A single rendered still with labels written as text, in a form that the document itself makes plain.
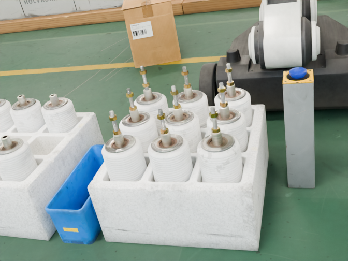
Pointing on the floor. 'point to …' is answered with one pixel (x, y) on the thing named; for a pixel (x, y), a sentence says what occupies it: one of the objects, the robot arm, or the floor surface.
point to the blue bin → (77, 202)
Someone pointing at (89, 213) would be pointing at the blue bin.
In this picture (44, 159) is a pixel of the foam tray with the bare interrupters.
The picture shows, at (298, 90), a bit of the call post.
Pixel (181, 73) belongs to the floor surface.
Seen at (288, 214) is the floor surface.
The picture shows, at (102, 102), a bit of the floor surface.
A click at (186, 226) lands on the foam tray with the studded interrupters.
